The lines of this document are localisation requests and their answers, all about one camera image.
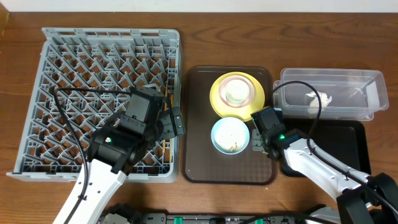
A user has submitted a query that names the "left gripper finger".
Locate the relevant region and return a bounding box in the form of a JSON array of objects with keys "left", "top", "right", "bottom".
[
  {"left": 157, "top": 110, "right": 174, "bottom": 140},
  {"left": 171, "top": 106, "right": 185, "bottom": 136}
]

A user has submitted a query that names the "light blue bowl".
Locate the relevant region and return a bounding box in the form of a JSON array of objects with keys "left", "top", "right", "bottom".
[{"left": 211, "top": 117, "right": 250, "bottom": 155}]

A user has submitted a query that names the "white tissue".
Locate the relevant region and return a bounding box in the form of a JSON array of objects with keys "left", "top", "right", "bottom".
[{"left": 305, "top": 91, "right": 332, "bottom": 114}]

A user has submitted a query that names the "food scraps rice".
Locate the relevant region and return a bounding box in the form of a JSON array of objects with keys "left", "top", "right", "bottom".
[{"left": 215, "top": 123, "right": 246, "bottom": 154}]

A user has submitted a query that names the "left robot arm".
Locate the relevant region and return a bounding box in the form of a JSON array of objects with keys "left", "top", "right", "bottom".
[{"left": 54, "top": 86, "right": 185, "bottom": 223}]

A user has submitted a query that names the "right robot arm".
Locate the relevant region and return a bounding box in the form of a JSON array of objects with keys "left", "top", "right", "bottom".
[{"left": 251, "top": 106, "right": 397, "bottom": 223}]

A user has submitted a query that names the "grey dishwasher rack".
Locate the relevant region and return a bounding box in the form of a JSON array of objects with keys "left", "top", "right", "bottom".
[{"left": 9, "top": 27, "right": 182, "bottom": 182}]

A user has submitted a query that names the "dark brown serving tray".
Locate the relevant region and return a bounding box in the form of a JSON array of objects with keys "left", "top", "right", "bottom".
[{"left": 182, "top": 66, "right": 277, "bottom": 185}]

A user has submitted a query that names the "yellow plate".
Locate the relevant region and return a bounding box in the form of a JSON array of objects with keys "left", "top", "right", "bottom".
[{"left": 210, "top": 72, "right": 266, "bottom": 121}]

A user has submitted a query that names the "pink bowl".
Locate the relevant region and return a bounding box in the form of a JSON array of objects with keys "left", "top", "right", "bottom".
[{"left": 218, "top": 75, "right": 255, "bottom": 108}]

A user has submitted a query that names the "white cup in bowl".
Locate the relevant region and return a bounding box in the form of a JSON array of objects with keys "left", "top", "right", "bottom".
[{"left": 225, "top": 80, "right": 249, "bottom": 106}]

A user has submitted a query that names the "clear plastic bin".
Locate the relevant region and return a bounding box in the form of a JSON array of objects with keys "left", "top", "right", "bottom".
[{"left": 273, "top": 68, "right": 389, "bottom": 121}]

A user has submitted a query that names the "black tray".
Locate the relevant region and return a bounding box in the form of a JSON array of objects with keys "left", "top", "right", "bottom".
[{"left": 278, "top": 118, "right": 372, "bottom": 180}]

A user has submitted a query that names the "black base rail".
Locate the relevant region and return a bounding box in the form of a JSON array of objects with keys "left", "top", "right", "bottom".
[{"left": 97, "top": 203, "right": 341, "bottom": 224}]

